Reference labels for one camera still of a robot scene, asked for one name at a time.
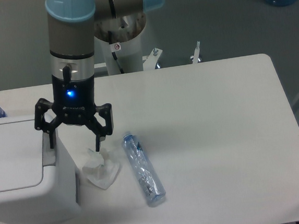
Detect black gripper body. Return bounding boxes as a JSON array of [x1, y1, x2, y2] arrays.
[[52, 76, 96, 125]]

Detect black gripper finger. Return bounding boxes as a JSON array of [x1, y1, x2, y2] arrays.
[[82, 102, 116, 153], [34, 98, 62, 149]]

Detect white push-lid trash can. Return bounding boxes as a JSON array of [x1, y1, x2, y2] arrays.
[[0, 115, 81, 224]]

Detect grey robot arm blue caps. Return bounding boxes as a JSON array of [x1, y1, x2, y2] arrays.
[[34, 0, 165, 150]]

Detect crumpled white tissue wrapper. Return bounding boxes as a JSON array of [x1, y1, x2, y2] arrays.
[[82, 148, 121, 190]]

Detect clear empty plastic bottle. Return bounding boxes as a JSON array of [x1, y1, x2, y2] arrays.
[[122, 132, 166, 207]]

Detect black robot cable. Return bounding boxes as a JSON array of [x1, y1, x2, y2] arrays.
[[107, 30, 125, 76]]

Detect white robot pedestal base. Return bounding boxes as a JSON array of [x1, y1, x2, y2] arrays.
[[88, 10, 165, 77]]

